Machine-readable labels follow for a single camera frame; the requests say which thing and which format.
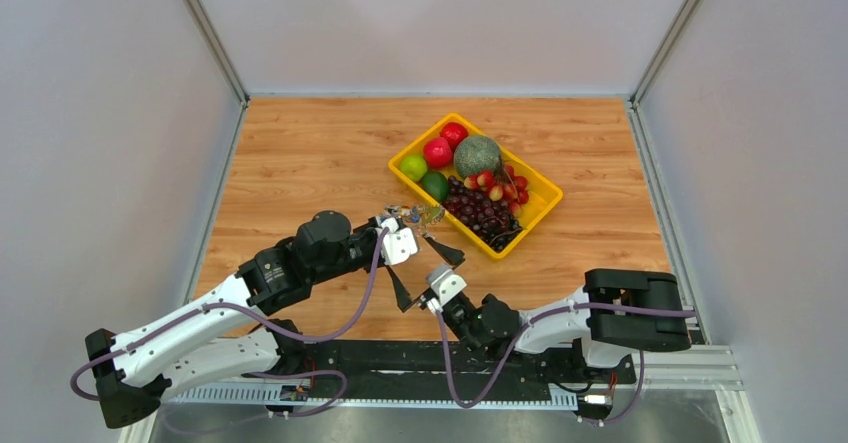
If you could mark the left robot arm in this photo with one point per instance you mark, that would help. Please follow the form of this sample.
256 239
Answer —
228 331

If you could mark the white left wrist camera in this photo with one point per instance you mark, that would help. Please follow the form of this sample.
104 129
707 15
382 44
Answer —
400 243

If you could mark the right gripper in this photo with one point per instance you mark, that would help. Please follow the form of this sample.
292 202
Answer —
453 256

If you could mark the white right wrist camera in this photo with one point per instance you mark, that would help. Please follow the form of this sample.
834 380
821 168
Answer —
444 284

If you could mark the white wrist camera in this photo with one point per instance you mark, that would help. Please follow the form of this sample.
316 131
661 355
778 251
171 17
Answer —
400 243
444 284

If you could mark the pile of tagged keys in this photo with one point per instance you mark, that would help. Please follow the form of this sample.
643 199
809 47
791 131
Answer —
409 215

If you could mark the red apple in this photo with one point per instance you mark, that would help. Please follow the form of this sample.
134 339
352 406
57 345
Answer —
438 153
454 133

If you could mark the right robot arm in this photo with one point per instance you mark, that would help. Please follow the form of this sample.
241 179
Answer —
613 314

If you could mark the purple grape bunch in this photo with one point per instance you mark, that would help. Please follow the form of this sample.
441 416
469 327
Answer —
490 221

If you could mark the light green apple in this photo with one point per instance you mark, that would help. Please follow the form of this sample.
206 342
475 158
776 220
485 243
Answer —
414 167

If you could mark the dark green lime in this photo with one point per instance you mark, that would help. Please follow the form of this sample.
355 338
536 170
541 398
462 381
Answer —
436 185

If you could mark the red apple far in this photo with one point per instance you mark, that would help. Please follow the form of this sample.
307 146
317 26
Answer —
454 133

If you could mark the red apple near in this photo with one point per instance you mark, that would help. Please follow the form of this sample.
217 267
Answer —
438 153

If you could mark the green netted melon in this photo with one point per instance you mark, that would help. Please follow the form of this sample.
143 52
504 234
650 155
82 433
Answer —
475 154

